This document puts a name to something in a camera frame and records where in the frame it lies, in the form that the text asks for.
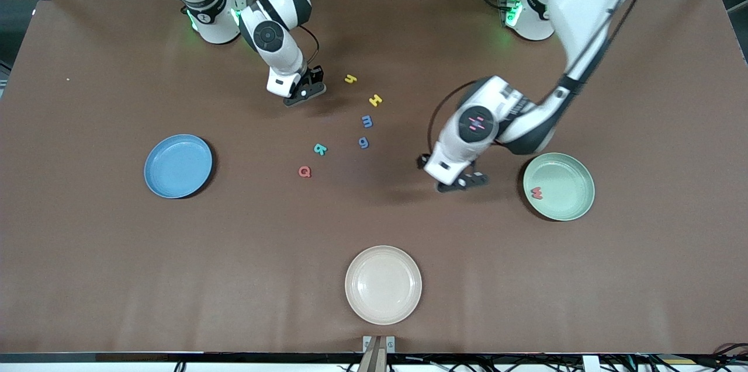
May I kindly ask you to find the blue plate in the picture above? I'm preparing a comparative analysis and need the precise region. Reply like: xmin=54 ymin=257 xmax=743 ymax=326
xmin=144 ymin=134 xmax=213 ymax=199

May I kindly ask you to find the green plate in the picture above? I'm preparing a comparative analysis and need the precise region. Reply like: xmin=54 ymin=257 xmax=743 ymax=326
xmin=523 ymin=152 xmax=595 ymax=221

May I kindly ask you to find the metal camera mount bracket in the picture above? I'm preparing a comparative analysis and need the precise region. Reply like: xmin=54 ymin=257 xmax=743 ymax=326
xmin=358 ymin=335 xmax=396 ymax=372

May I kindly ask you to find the brown table cover sheet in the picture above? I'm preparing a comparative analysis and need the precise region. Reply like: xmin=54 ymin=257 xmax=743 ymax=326
xmin=0 ymin=0 xmax=748 ymax=355

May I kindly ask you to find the cream plate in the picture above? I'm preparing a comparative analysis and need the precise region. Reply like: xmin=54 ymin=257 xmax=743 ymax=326
xmin=345 ymin=245 xmax=423 ymax=326

